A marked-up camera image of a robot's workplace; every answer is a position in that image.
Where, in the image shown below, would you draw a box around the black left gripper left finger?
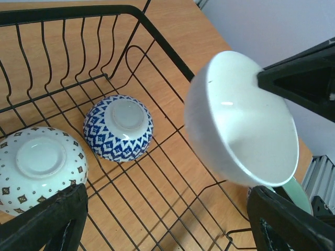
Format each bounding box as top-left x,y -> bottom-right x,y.
1,184 -> 88,250

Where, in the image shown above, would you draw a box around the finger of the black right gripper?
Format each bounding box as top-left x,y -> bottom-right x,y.
264,37 -> 335,70
257,66 -> 334,120

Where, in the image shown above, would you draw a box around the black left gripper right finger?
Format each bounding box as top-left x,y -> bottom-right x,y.
247,186 -> 334,250

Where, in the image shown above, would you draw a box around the white bowl brown diamonds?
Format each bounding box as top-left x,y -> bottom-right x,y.
1,127 -> 88,216

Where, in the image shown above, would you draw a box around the white ceramic bowl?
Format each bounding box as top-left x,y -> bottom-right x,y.
184,51 -> 299,187

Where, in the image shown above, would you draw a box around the blue patterned bowl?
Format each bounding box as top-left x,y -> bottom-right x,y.
83,95 -> 154,163

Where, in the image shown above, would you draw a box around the black wire dish rack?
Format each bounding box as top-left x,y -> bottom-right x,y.
1,1 -> 255,250

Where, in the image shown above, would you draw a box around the pale green bowl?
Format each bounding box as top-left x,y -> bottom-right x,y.
264,176 -> 314,215

